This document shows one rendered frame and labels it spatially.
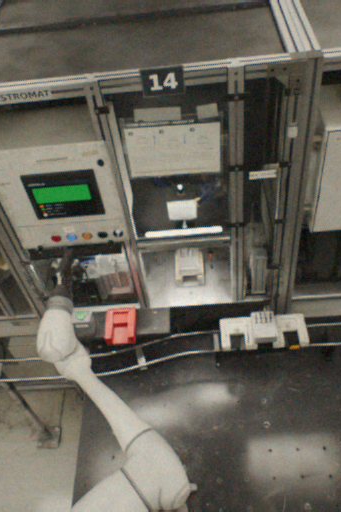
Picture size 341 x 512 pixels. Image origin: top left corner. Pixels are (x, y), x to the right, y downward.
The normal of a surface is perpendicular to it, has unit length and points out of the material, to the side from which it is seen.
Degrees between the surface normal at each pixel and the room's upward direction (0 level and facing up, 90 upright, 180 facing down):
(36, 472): 0
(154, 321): 0
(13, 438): 0
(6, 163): 90
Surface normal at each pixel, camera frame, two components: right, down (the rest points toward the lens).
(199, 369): -0.11, -0.65
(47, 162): 0.00, 0.75
